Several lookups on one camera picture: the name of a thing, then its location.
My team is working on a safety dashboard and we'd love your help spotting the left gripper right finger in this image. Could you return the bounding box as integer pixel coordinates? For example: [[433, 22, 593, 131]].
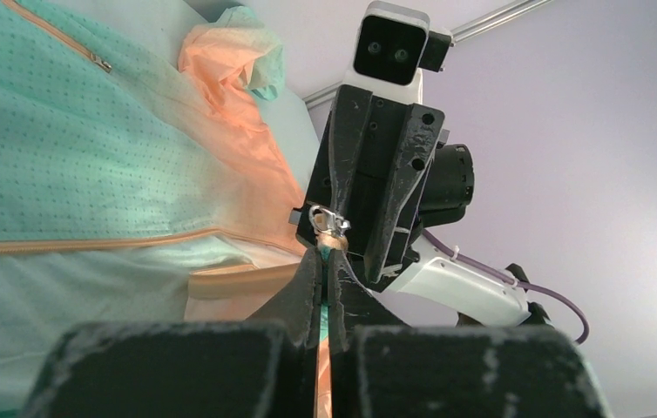
[[328, 251, 611, 417]]

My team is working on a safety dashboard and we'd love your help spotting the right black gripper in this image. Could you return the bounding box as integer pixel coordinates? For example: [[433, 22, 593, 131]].
[[296, 86, 444, 292]]

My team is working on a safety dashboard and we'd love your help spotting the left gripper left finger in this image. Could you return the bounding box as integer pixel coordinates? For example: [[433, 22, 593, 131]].
[[20, 249, 323, 417]]

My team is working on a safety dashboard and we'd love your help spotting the teal and orange gradient jacket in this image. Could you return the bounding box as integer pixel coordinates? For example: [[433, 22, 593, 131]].
[[0, 1, 317, 417]]

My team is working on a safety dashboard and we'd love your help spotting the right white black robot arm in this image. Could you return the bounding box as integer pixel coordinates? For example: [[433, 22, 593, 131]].
[[297, 85, 532, 327]]

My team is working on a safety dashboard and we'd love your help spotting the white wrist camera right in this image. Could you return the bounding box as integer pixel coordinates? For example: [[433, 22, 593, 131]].
[[340, 1, 449, 105]]

